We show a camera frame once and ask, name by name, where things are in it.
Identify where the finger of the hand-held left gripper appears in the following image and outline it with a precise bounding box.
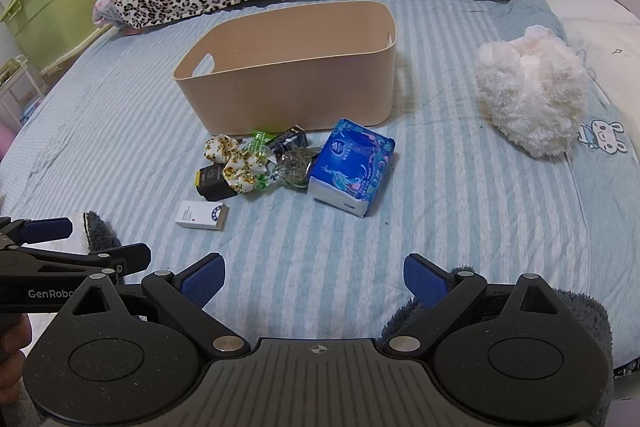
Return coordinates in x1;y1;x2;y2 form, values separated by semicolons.
0;217;74;249
0;243;152;284

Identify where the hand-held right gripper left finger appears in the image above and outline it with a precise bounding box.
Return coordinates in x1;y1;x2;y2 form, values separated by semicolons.
57;253;251;354

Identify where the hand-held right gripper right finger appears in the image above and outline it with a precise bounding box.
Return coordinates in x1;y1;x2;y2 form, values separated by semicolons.
382;253;582;354

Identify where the person's left hand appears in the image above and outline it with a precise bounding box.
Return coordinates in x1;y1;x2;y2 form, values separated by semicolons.
0;313;34;408

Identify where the white small box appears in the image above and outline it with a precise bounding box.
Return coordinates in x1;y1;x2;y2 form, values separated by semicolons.
175;200;230;232

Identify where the striped light blue bed sheet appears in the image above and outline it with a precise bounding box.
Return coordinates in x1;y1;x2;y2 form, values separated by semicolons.
0;0;627;360

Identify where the black and yellow small box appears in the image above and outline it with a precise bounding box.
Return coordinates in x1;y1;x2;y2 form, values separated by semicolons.
194;163;239;202

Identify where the floral fabric scrunchie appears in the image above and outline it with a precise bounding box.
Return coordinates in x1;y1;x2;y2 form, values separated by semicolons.
201;134;277;197

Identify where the blue tissue pack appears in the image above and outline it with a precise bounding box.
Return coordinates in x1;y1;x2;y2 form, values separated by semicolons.
306;118;397;219

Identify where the silver foil packet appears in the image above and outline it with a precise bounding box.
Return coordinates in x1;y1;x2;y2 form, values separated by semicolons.
272;146;322;191

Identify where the green candy wrapper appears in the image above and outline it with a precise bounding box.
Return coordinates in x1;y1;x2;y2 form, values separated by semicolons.
247;129;274;156

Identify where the dark small packet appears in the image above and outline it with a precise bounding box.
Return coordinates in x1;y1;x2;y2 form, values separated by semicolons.
264;124;308;154

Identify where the beige storage box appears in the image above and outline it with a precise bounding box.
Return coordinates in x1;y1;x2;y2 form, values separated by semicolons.
173;1;398;137

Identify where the white fluffy plush toy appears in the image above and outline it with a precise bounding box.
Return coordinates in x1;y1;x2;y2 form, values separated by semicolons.
474;25;594;159

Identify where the green plastic storage bin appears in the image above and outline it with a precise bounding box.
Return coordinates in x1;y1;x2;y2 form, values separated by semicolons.
0;0;126;76

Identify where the white pillow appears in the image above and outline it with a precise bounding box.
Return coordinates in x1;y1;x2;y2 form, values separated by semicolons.
539;0;640;190

